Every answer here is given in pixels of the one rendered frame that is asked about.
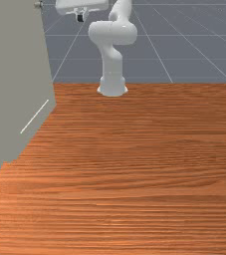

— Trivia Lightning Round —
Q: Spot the pale grey cabinet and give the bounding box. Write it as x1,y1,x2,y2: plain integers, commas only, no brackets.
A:
0,0,57,174

